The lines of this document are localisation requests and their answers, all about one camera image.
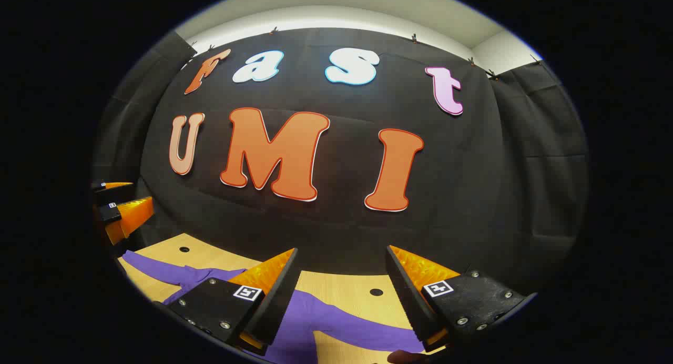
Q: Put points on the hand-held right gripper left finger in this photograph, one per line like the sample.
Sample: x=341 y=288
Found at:
x=276 y=306

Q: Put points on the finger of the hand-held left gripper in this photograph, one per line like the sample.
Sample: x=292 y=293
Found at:
x=113 y=194
x=134 y=212

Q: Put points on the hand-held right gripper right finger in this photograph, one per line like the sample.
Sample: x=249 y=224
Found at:
x=413 y=306

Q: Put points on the purple shirt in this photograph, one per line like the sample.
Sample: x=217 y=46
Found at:
x=336 y=322

